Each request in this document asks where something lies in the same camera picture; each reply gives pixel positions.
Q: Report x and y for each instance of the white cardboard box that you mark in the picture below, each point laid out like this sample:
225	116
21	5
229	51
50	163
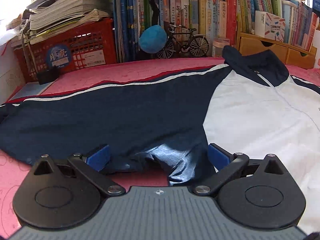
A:
11	67

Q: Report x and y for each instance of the small black box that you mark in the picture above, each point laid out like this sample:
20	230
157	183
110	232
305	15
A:
48	76

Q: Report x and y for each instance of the blue plush ball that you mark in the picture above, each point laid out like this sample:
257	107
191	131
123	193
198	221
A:
152	40

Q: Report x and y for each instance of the row of green yellow books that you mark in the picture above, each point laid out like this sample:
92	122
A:
252	2

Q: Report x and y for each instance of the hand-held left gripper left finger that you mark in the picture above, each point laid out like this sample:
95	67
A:
98	156

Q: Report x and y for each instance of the white and navy jacket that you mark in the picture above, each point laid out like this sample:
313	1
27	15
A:
125	110

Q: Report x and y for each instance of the row of tall blue books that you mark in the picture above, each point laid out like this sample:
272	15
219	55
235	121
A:
127	17

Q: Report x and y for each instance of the white box with pencil print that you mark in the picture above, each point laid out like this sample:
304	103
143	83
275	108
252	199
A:
271	27

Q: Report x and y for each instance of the clear plastic jar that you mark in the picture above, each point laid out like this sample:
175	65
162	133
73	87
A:
221	47

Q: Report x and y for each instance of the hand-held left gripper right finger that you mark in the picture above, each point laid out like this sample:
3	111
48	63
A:
217	156

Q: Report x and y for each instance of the black model bicycle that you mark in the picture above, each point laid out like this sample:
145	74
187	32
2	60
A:
190	45

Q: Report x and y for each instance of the light blue notebook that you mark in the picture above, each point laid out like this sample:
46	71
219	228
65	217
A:
32	90

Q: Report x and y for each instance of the large red plastic basket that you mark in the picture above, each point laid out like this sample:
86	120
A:
82	47

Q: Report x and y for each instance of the row of colourful picture books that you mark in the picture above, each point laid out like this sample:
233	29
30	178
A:
197	12

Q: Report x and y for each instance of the wooden drawer organiser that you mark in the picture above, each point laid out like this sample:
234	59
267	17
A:
252	45

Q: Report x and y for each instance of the stack of papers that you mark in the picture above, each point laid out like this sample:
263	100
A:
67	10

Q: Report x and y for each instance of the pink rabbit print mat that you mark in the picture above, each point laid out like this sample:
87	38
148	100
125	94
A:
125	70

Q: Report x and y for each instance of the row of pink blue books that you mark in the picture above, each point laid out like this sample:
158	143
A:
302	25

